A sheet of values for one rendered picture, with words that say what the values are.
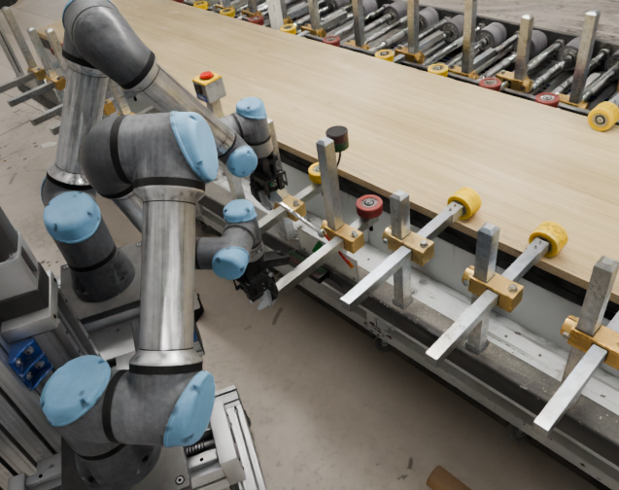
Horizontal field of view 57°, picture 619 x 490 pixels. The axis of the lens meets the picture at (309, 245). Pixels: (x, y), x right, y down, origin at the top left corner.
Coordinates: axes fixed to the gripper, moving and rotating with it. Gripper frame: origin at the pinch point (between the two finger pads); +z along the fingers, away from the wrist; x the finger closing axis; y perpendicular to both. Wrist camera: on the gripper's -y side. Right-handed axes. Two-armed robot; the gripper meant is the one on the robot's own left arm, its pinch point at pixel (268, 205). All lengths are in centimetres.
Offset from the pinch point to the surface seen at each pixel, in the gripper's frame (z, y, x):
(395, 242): -2.2, 42.4, 8.4
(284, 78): 3, -65, 66
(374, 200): 3.1, 21.6, 23.6
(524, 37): -10, 14, 118
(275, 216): 7.7, -2.6, 3.5
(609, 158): 4, 66, 81
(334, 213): 0.1, 18.8, 9.5
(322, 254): 7.5, 21.8, 0.0
